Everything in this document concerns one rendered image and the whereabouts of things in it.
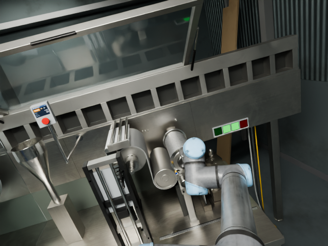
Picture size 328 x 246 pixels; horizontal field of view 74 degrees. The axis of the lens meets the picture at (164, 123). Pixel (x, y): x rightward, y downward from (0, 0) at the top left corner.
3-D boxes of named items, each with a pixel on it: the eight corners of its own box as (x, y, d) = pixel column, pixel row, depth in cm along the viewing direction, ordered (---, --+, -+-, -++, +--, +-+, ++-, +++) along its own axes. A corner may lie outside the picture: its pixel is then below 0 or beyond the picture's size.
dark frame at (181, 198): (184, 216, 121) (175, 188, 114) (173, 182, 152) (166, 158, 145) (196, 213, 122) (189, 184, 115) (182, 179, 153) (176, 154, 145)
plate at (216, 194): (214, 201, 117) (213, 193, 114) (194, 164, 154) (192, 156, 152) (242, 193, 118) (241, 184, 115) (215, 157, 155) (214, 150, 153)
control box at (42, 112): (39, 129, 92) (28, 108, 89) (41, 125, 98) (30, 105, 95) (56, 123, 94) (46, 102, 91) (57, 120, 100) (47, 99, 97)
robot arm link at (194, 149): (184, 160, 72) (182, 135, 75) (182, 165, 83) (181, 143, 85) (208, 159, 72) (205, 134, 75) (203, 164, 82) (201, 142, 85)
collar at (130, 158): (127, 174, 101) (123, 162, 99) (127, 167, 107) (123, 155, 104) (140, 169, 102) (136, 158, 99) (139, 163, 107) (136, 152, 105)
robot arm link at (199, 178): (217, 194, 68) (214, 159, 72) (183, 195, 71) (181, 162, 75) (220, 194, 75) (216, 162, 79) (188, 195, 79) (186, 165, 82)
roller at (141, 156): (122, 175, 108) (112, 151, 103) (123, 152, 131) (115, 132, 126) (149, 167, 109) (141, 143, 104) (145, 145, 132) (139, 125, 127)
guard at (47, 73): (-95, 78, 74) (-95, 77, 75) (8, 112, 124) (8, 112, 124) (195, 2, 80) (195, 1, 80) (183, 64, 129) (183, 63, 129)
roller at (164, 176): (157, 192, 113) (151, 173, 109) (152, 166, 137) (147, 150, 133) (179, 185, 114) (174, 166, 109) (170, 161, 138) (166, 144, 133)
